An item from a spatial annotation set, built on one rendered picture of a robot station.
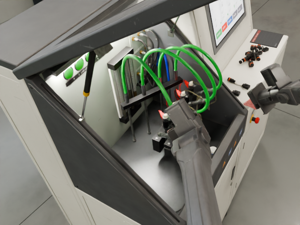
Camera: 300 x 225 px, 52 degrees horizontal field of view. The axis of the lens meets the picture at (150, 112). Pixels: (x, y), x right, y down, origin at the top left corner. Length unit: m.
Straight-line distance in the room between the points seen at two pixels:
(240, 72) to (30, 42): 1.09
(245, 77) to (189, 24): 0.47
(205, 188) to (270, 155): 2.09
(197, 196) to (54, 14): 0.97
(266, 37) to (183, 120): 1.39
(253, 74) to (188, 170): 1.19
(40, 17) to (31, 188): 1.64
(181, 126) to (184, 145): 0.07
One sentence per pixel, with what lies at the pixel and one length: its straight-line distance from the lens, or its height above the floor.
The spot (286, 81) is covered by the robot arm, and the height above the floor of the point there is 1.38.
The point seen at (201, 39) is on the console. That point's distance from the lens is 1.51.
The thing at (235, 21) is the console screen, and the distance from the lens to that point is 1.87.
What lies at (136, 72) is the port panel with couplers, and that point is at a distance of 1.55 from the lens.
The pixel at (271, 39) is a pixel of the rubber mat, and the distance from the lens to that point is 2.05.
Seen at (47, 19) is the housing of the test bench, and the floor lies 1.50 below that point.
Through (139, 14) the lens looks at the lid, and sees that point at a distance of 0.57.
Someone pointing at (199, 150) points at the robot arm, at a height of 1.52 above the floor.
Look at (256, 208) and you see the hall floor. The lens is 2.37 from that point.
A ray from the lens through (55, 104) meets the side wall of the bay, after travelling 1.06.
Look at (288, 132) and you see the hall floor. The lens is 2.86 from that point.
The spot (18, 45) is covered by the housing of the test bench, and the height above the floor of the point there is 1.50.
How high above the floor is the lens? 2.04
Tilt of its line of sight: 44 degrees down
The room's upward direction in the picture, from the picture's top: 7 degrees counter-clockwise
